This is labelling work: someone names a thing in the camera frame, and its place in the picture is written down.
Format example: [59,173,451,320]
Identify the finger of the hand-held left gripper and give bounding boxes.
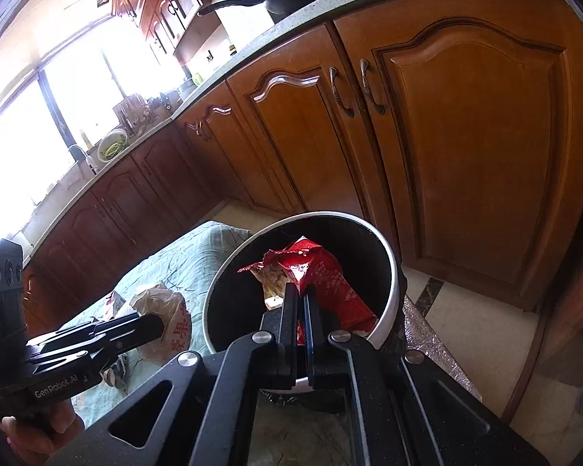
[90,315,166,354]
[53,313,145,339]

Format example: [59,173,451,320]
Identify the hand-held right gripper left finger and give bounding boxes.
[44,284,303,466]

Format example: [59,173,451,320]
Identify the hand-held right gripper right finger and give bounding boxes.
[302,287,551,466]

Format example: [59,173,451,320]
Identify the translucent bag with red print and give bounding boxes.
[129,284,196,366]

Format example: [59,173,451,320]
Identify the red snack packet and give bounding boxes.
[238,235,379,346]

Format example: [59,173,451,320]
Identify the white-rimmed bin with black liner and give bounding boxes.
[203,211,410,399]

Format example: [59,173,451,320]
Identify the person's left hand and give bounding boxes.
[0,389,86,466]

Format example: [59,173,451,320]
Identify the small printed packet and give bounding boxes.
[106,290,128,317]

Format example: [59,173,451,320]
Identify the green printed cloth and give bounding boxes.
[53,221,253,428]

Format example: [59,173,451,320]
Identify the dark wooden base cabinets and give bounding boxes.
[22,126,224,322]

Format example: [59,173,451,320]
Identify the shiny plastic sheet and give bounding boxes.
[402,296,483,401]

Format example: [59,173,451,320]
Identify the metal sink faucet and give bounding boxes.
[68,144,99,176]

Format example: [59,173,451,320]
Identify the white colander with greens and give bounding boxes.
[97,129,129,162]

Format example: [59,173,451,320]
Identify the medium arched wooden cabinet door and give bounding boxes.
[226,24,370,225]

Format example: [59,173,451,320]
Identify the bright kitchen window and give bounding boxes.
[0,14,185,234]

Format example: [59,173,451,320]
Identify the narrow wooden cabinet door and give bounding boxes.
[175,82,292,210]

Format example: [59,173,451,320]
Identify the knife block with utensils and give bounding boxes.
[113,93,149,130]

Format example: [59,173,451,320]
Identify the large arched wooden cabinet door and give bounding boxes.
[335,0,583,312]

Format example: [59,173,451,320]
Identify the bronze cabinet door handle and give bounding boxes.
[360,65,388,116]
[329,67,355,118]

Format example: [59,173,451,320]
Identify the wooden wall cabinet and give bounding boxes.
[112,0,213,54]

